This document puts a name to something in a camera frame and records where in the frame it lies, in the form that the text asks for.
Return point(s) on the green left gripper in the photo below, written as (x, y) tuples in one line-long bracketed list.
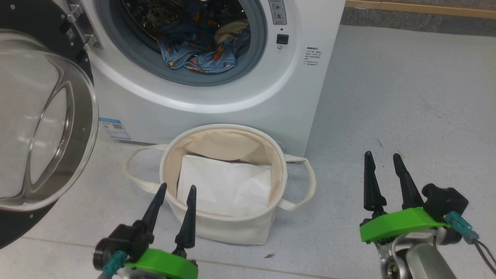
[(162, 265)]

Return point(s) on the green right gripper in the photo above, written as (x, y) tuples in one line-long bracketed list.
[(399, 224)]

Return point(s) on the washing machine glass door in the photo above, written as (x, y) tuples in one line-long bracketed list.
[(46, 116)]

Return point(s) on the blue cartoon print garment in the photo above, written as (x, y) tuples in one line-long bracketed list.
[(201, 58)]

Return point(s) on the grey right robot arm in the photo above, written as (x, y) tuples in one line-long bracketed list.
[(422, 263)]

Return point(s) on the cream canvas laundry basket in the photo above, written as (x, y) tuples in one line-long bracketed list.
[(232, 232)]

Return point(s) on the white front-load washing machine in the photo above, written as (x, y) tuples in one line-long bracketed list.
[(232, 97)]

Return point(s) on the grey rubber door gasket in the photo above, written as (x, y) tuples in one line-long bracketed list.
[(255, 58)]

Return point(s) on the black square door lock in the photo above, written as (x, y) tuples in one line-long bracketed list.
[(282, 38)]

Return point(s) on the silver metal door hinge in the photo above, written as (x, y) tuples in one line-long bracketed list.
[(77, 23)]

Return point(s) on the white folded sheet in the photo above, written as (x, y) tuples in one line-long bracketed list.
[(221, 186)]

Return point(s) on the blue energy label sticker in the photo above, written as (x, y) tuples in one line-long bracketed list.
[(114, 128)]

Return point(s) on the small printed text label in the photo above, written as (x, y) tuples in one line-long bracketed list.
[(312, 56)]

